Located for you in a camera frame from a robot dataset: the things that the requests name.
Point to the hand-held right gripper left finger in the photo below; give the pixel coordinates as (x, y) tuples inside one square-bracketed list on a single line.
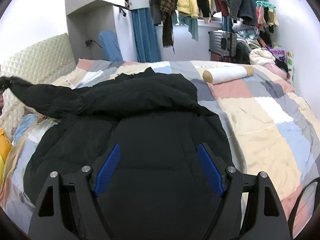
[(107, 168)]

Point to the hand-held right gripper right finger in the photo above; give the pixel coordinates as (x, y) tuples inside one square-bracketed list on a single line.
[(209, 168)]

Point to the black puffer jacket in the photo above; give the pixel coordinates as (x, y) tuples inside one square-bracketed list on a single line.
[(140, 115)]

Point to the pile of clothes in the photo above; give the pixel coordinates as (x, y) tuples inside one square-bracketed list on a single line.
[(265, 52)]

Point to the patchwork quilt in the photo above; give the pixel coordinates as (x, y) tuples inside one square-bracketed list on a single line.
[(262, 120)]

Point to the white cylindrical bolster pillow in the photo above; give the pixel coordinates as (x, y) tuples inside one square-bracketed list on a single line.
[(228, 74)]

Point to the yellow pillow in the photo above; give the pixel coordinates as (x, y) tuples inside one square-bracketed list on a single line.
[(3, 152)]

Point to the floral cream pillow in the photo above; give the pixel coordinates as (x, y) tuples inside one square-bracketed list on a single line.
[(12, 112)]

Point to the blue chair back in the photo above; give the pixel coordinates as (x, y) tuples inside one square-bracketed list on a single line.
[(110, 46)]

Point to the grey suitcase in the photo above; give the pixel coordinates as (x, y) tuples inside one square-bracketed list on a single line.
[(222, 43)]

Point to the cream quilted headboard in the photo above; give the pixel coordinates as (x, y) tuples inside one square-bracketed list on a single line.
[(37, 57)]

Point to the blue curtain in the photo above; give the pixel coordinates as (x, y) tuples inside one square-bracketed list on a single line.
[(145, 35)]

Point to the teal hanging cloth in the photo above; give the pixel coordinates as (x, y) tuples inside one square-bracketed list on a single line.
[(191, 27)]

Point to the brown houndstooth scarf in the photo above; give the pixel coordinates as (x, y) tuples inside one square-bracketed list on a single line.
[(168, 12)]

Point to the dark red hanging garment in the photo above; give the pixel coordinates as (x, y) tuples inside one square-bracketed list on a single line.
[(220, 1)]

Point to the grey hanging coat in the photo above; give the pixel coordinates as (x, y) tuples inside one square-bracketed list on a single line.
[(241, 0)]

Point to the black hanging jacket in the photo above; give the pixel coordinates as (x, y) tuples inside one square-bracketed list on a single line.
[(155, 2)]

